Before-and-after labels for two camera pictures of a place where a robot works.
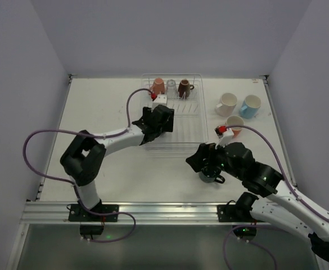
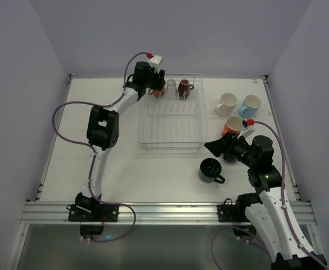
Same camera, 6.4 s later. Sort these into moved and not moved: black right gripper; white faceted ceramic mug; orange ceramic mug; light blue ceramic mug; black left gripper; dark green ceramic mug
Moved: black left gripper; black right gripper
Not moved: orange ceramic mug; dark green ceramic mug; white faceted ceramic mug; light blue ceramic mug
